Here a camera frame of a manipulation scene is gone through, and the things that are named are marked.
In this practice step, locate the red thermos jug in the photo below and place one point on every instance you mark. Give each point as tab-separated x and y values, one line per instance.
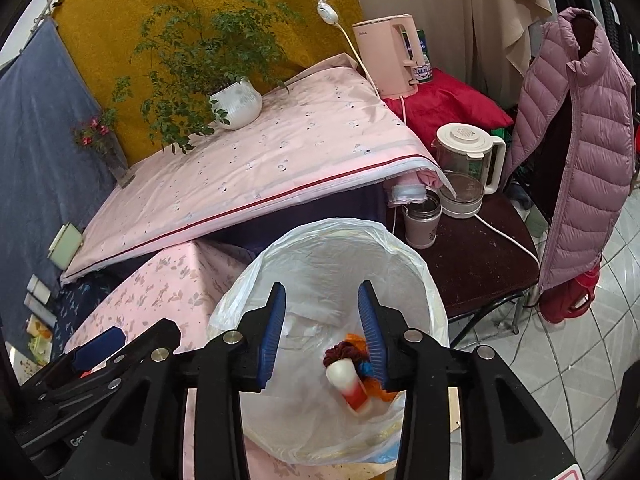
570	300

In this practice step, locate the navy floral cloth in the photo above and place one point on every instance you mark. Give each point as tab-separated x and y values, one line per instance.
75	310

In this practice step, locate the green plant in white pot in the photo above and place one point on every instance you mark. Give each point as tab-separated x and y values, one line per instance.
237	102

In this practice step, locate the glass vase with red flowers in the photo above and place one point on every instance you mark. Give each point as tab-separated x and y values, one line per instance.
115	160

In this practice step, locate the pink steel cup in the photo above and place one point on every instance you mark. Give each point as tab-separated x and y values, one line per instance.
422	230

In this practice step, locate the pale green box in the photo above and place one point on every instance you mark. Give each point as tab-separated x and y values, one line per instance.
65	247

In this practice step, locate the beige curtain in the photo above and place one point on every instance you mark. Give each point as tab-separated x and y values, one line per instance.
450	10

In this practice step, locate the colourful small box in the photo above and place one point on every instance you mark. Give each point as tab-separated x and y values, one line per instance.
40	340

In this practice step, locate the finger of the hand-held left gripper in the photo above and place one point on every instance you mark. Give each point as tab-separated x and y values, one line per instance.
100	345
145	339

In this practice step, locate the glass kettle with white lid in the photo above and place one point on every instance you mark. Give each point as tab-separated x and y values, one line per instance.
467	135

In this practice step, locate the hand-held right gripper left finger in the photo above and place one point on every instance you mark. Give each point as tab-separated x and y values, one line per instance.
272	330

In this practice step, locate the green tin can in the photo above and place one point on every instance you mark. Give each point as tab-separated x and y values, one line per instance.
426	50

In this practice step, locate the small white box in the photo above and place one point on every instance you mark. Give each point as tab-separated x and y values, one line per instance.
39	290

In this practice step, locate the red cushion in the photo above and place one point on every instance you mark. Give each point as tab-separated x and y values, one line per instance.
450	105

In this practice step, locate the pink puffer vest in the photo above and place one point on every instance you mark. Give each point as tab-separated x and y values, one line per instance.
590	160

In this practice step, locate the blue backdrop cloth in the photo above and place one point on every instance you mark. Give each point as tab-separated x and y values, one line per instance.
40	135

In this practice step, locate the dark red hair scrunchie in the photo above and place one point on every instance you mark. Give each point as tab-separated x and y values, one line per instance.
337	351

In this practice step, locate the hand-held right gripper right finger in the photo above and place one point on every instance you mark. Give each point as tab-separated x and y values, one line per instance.
370	330

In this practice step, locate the pink electric kettle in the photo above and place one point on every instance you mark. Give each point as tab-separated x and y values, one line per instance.
380	55

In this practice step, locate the orange crumpled wrapper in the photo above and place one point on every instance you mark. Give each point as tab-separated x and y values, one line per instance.
357	341

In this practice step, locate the white bag lined trash bin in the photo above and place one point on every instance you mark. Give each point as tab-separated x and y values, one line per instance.
325	260

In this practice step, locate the white red bottle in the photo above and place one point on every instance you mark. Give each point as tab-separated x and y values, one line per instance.
350	390

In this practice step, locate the dark object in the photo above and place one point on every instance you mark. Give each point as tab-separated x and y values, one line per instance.
625	405

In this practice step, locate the yellow backdrop cloth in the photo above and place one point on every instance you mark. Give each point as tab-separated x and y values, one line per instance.
125	0

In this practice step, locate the dark brown chair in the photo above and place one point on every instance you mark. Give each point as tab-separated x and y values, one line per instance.
475	270

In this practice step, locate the pink leaf print cloth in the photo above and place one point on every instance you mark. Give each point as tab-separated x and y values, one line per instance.
150	290

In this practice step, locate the white folded cloth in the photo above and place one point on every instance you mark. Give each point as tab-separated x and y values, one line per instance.
407	194

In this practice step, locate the pink tablecloth with red stripe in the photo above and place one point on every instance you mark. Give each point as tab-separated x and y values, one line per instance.
275	160

